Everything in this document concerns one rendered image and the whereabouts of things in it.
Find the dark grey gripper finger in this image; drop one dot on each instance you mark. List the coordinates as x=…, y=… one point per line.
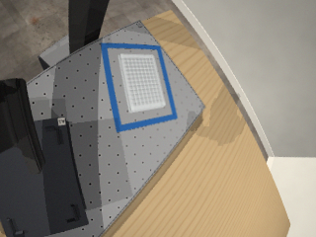
x=17, y=127

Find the blue tape outline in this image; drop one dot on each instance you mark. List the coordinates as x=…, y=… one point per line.
x=122, y=127

